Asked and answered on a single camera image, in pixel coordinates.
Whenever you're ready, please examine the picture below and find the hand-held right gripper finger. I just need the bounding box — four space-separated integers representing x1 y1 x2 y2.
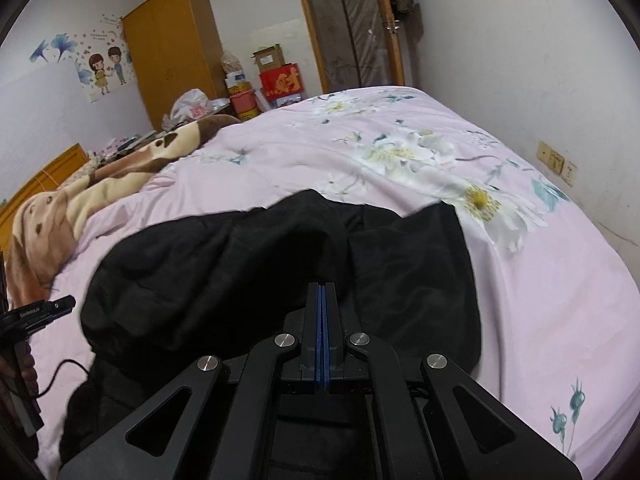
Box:
57 282 325 480
324 282 583 480

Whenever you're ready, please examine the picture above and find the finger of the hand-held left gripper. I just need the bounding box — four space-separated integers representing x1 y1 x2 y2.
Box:
21 295 77 332

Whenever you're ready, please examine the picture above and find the black puffer jacket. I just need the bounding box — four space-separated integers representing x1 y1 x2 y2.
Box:
59 187 483 466

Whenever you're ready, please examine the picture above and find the person's left hand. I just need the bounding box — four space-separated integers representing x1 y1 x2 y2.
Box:
0 352 40 403

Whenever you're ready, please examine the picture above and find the brown dog print blanket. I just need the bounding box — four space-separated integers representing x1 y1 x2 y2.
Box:
7 114 241 311

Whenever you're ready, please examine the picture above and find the wooden headboard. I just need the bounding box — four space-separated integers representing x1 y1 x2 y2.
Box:
0 142 92 241

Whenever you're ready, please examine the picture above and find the pink floral bed quilt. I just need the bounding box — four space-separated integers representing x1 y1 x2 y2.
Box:
10 85 640 480

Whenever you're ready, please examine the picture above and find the cluttered bedside table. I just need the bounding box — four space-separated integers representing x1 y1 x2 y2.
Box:
90 129 167 162

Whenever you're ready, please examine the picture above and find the white plastic bag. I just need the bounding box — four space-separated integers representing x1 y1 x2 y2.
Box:
160 88 214 133

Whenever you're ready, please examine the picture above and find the pink plastic bucket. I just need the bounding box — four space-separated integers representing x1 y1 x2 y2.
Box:
229 88 259 122

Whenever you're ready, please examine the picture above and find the red gift box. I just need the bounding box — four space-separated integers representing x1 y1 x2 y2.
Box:
258 62 305 102

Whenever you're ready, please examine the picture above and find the wooden wardrobe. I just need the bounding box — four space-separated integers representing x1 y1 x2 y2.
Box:
122 0 234 133

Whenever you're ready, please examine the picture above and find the brown cardboard box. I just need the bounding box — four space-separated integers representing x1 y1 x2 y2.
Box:
251 44 286 74

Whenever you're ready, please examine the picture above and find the clear snack bag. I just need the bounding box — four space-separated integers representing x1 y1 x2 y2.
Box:
220 50 244 79

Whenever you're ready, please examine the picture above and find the wooden door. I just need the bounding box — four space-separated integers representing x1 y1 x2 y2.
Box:
290 0 416 96

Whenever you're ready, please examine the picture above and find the black cable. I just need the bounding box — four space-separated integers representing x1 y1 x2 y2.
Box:
37 358 94 397

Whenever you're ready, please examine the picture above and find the cartoon couple wall sticker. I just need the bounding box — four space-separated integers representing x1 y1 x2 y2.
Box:
75 45 134 104

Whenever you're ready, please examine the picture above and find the blue flower wall sticker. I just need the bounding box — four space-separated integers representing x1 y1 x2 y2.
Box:
30 34 77 64

